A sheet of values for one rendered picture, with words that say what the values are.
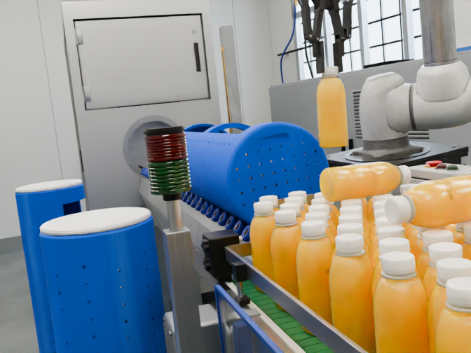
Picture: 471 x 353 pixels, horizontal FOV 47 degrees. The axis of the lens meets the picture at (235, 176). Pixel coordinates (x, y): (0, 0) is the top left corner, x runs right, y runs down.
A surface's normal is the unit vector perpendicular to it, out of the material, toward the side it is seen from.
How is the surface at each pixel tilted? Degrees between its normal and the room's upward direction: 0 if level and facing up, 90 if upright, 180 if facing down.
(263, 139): 90
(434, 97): 97
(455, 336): 74
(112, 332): 90
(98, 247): 90
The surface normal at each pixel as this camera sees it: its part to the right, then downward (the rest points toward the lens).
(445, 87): -0.31, 0.26
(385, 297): -0.72, -0.17
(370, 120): -0.70, 0.25
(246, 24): 0.40, 0.07
